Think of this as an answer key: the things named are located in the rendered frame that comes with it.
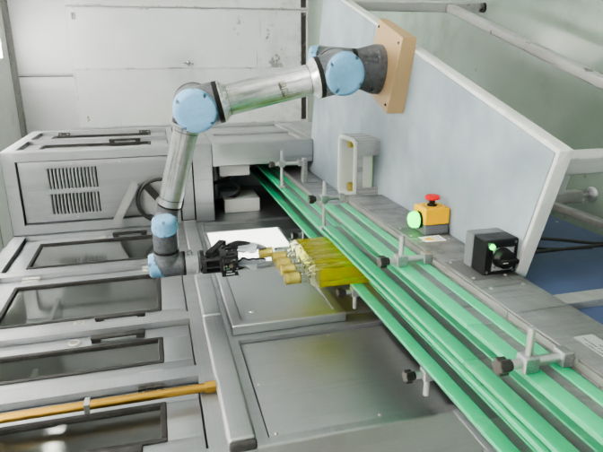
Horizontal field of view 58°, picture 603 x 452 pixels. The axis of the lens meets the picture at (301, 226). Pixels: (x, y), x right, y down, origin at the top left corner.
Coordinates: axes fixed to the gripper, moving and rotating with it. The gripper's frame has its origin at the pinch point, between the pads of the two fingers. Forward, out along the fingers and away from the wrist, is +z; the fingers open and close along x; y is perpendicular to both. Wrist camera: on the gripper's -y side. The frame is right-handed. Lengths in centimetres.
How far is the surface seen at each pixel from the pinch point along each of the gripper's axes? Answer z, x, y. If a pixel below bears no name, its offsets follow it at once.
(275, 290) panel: 3.6, -12.2, 3.7
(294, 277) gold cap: 4.9, 3.3, 24.4
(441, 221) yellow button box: 41, 23, 38
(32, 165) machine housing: -83, 7, -92
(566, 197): 106, 14, 8
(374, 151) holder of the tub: 42, 29, -12
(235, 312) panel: -11.4, -10.1, 17.9
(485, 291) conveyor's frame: 32, 23, 74
